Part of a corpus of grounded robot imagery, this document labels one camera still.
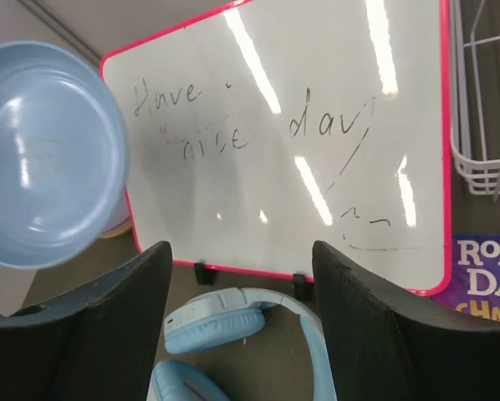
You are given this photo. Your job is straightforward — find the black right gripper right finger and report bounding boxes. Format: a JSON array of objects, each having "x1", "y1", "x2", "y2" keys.
[{"x1": 312, "y1": 241, "x2": 500, "y2": 400}]

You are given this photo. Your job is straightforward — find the purple plate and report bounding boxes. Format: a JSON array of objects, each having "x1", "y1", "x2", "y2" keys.
[{"x1": 101, "y1": 191, "x2": 130, "y2": 234}]

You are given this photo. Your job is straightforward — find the Roald Dahl paperback book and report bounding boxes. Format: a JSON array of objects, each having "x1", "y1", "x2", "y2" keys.
[{"x1": 431, "y1": 235, "x2": 500, "y2": 322}]

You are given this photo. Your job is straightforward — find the blue headphones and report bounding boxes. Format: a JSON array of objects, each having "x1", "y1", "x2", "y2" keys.
[{"x1": 146, "y1": 287, "x2": 337, "y2": 400}]

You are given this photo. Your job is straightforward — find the blue plate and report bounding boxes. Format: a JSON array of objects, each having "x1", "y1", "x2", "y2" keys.
[{"x1": 0, "y1": 41, "x2": 129, "y2": 269}]

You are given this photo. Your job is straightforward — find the yellow plate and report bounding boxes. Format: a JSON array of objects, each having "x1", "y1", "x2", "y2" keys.
[{"x1": 100, "y1": 221, "x2": 132, "y2": 239}]

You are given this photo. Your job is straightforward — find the pink framed whiteboard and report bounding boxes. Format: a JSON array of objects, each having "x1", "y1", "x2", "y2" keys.
[{"x1": 100, "y1": 1, "x2": 452, "y2": 296}]

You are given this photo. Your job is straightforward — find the white wire dish rack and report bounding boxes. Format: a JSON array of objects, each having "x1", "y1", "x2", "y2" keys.
[{"x1": 449, "y1": 1, "x2": 500, "y2": 201}]

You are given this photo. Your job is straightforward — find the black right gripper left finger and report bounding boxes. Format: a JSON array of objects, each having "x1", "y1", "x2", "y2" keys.
[{"x1": 0, "y1": 241, "x2": 173, "y2": 400}]

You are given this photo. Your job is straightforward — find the grey left frame post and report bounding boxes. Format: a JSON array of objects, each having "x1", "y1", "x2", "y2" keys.
[{"x1": 16, "y1": 0, "x2": 102, "y2": 69}]

